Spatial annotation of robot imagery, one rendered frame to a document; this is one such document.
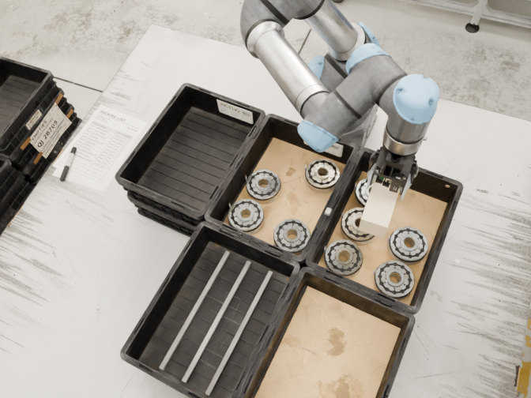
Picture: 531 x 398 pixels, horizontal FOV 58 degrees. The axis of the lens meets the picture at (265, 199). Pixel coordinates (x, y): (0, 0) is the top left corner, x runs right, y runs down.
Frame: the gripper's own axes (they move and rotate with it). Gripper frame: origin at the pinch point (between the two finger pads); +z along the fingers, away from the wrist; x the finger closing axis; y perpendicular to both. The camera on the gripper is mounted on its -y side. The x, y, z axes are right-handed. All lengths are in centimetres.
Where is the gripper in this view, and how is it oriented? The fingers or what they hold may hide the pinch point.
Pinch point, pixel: (387, 182)
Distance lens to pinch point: 115.8
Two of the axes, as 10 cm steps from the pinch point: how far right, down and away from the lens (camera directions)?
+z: 0.6, 4.7, 8.8
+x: 9.2, 3.1, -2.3
